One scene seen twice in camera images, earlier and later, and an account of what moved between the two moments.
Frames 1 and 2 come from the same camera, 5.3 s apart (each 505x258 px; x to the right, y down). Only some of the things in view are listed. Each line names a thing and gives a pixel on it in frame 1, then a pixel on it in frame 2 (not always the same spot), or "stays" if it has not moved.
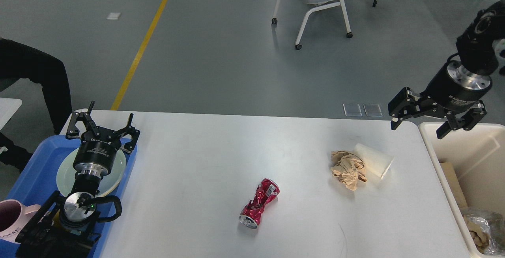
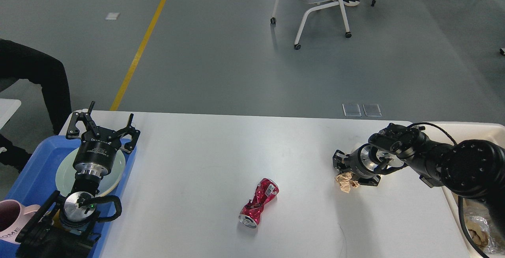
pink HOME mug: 14,215 stays
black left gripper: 95,155 stays
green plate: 66,174 stays
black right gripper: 453,86 → 352,163
